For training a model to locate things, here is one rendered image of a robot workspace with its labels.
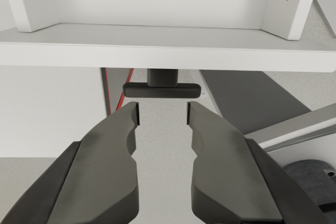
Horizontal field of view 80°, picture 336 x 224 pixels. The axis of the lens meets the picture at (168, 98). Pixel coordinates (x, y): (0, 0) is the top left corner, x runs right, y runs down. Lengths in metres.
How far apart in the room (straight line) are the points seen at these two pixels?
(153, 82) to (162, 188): 1.61
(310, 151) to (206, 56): 0.39
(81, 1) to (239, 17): 0.18
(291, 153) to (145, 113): 0.95
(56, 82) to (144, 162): 1.24
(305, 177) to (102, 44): 0.45
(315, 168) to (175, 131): 0.98
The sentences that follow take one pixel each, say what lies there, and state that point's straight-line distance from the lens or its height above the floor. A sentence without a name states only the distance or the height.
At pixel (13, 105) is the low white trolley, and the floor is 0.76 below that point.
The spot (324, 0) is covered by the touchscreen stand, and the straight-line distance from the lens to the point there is 1.31.
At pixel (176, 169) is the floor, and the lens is 1.61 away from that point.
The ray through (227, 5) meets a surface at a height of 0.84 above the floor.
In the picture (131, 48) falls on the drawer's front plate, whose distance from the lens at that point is 0.16.
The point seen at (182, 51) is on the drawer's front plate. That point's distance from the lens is 0.16.
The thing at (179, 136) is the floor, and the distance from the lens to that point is 1.40.
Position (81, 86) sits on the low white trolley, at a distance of 0.38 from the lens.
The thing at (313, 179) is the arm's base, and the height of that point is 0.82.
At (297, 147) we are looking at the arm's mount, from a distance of 0.49.
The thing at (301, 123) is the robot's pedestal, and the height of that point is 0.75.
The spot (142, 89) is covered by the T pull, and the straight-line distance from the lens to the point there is 0.19.
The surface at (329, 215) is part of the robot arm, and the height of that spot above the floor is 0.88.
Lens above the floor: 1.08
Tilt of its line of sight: 62 degrees down
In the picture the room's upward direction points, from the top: 176 degrees clockwise
